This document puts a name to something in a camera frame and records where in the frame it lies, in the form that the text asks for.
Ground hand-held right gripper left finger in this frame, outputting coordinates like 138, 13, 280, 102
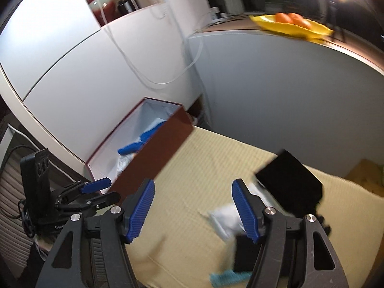
36, 178, 156, 288

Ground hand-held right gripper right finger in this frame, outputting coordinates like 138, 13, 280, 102
232, 178, 350, 288

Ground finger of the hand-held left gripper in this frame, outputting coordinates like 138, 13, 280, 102
58, 178, 112, 200
57, 191, 121, 216

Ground white plastic packet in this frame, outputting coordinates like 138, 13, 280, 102
208, 183, 281, 242

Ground black fuzzy cloth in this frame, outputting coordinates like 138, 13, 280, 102
233, 233, 266, 274

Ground dark red cardboard box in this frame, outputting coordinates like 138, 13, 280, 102
85, 97, 194, 198

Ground teal silicone folding cup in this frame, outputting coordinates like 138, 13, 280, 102
209, 271, 253, 288

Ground grey striped cloth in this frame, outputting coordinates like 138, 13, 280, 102
0, 153, 60, 264

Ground white textured cloth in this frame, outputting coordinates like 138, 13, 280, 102
114, 153, 136, 183

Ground yellow striped mat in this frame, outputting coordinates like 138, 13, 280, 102
124, 126, 384, 288

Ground white cabinet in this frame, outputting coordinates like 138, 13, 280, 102
0, 0, 210, 168

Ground white desk with wooden top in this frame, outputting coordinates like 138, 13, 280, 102
187, 12, 384, 186

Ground red and white jar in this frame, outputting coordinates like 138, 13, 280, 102
87, 0, 116, 26

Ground black bottles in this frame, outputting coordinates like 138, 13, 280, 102
117, 0, 141, 15

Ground yellow plate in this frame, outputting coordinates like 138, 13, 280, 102
250, 13, 335, 39

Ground thin white cable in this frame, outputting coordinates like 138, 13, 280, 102
7, 123, 78, 183

